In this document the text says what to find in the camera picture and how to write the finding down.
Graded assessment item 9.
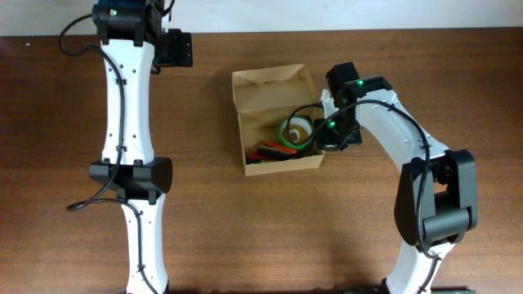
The black and orange stapler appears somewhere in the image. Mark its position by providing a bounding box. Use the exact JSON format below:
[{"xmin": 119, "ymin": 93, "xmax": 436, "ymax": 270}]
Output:
[{"xmin": 257, "ymin": 141, "xmax": 299, "ymax": 161}]

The small yellow tape roll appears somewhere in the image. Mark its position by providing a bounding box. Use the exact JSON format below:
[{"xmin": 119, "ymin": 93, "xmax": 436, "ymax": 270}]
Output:
[{"xmin": 287, "ymin": 124, "xmax": 309, "ymax": 145}]

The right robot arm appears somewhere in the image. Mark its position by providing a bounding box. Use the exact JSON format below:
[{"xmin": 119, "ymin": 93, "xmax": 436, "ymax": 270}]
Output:
[{"xmin": 314, "ymin": 62, "xmax": 478, "ymax": 294}]

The orange utility knife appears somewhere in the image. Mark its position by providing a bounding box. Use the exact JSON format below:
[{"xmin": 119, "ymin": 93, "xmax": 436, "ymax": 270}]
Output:
[{"xmin": 245, "ymin": 151, "xmax": 270, "ymax": 162}]

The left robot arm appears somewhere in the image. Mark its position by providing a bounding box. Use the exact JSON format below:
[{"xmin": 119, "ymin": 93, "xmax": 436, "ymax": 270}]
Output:
[{"xmin": 90, "ymin": 1, "xmax": 193, "ymax": 293}]

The green tape roll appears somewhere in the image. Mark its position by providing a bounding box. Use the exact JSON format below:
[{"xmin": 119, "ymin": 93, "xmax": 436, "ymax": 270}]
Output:
[{"xmin": 279, "ymin": 116, "xmax": 314, "ymax": 150}]

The brown cardboard box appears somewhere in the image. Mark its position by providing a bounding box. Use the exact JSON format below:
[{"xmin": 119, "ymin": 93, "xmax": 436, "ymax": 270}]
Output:
[{"xmin": 231, "ymin": 65, "xmax": 325, "ymax": 176}]

